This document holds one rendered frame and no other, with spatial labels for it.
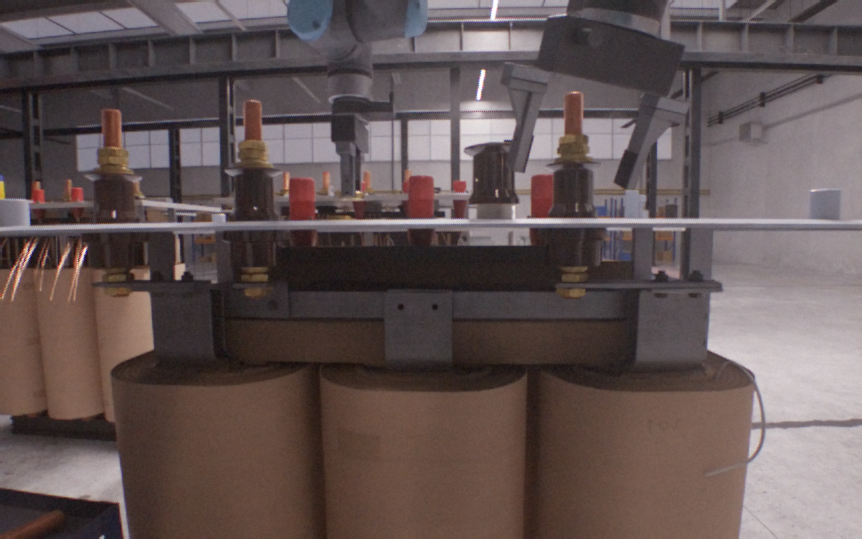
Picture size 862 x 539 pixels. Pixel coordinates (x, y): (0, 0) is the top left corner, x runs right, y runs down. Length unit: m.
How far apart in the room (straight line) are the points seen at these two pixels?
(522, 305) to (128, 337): 2.64
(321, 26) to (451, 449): 0.74
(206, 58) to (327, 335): 9.82
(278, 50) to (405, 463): 9.31
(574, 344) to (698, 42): 9.60
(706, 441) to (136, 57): 11.28
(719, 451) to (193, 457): 0.94
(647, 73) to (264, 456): 0.85
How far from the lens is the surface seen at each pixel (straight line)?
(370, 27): 0.81
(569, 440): 0.88
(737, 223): 0.70
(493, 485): 0.86
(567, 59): 0.46
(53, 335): 3.44
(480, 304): 0.82
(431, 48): 9.29
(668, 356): 0.87
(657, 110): 0.52
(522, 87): 0.46
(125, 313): 3.10
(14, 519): 1.05
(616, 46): 0.48
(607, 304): 0.86
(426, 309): 0.76
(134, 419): 0.99
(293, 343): 0.94
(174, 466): 0.98
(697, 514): 0.97
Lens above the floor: 1.34
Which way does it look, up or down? 5 degrees down
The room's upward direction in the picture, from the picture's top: straight up
